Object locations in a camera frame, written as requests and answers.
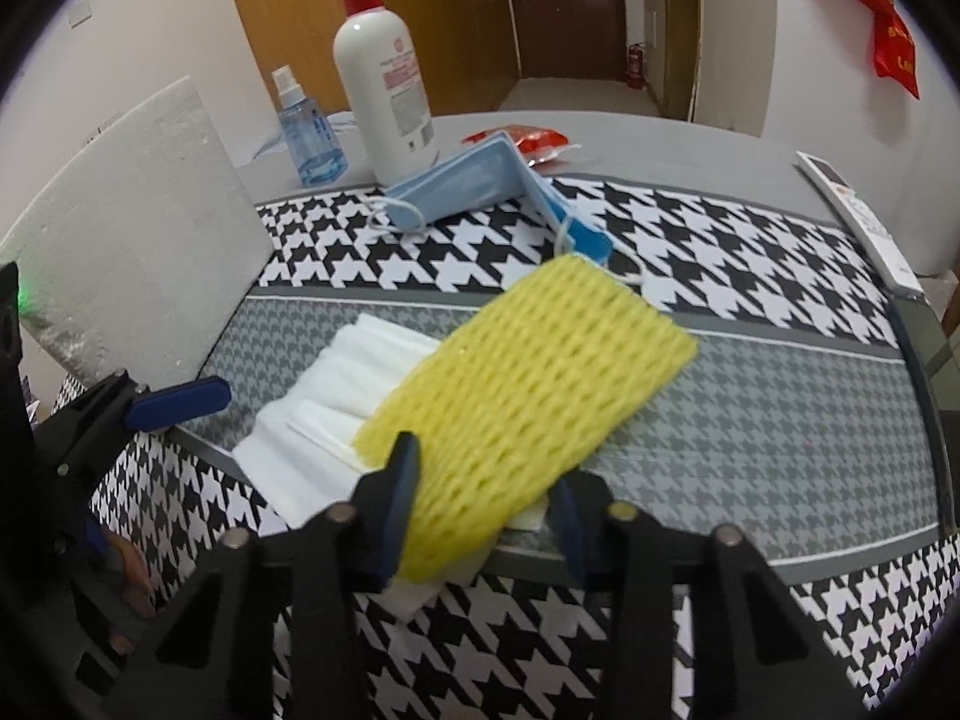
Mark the blue spray bottle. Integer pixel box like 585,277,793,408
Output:
271,66,350,187

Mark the yellow foam net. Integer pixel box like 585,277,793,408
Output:
352,253,700,582

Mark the white foam board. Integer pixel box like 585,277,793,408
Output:
0,75,275,391

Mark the wooden wardrobe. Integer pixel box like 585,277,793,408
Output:
217,0,522,121

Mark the red snack packet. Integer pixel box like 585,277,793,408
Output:
461,124,582,166

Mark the blue face mask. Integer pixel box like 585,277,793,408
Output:
367,130,650,287

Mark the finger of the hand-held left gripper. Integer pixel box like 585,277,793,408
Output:
56,371,232,481

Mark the red hanging banner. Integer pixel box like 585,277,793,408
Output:
802,0,922,100

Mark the white tissue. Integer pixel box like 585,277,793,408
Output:
232,311,548,620

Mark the white remote control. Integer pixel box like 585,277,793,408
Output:
795,150,923,293

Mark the person's left hand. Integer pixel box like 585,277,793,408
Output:
101,529,158,620

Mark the brown side door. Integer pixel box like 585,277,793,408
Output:
645,0,702,121

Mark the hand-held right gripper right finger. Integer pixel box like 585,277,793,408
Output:
547,469,863,720

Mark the white lotion pump bottle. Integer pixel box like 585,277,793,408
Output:
306,0,440,187

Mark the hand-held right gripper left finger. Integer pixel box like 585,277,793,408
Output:
105,431,422,720

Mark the dark brown entrance door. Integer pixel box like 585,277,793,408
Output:
501,0,627,82

